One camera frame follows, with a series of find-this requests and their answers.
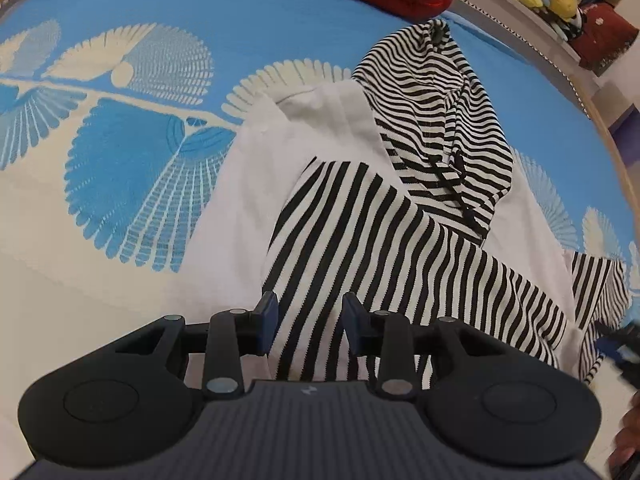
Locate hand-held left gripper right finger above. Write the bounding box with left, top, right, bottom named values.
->
left=342, top=293, right=524, bottom=397

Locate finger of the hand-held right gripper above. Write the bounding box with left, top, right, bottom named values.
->
left=594, top=319, right=640, bottom=392

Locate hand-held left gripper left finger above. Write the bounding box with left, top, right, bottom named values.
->
left=107, top=290, right=280, bottom=397

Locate white hoodie with striped sleeves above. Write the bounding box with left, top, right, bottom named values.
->
left=182, top=18, right=632, bottom=387

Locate person's right hand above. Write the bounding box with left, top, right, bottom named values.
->
left=610, top=399, right=640, bottom=480

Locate purple box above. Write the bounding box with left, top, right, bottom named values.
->
left=611, top=119, right=640, bottom=163

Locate blue and white patterned blanket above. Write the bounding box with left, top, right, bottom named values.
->
left=0, top=0, right=636, bottom=466

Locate dark red cushion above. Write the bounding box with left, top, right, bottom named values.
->
left=570, top=2, right=640, bottom=72

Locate white bed headboard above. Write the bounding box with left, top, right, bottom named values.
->
left=447, top=0, right=632, bottom=171

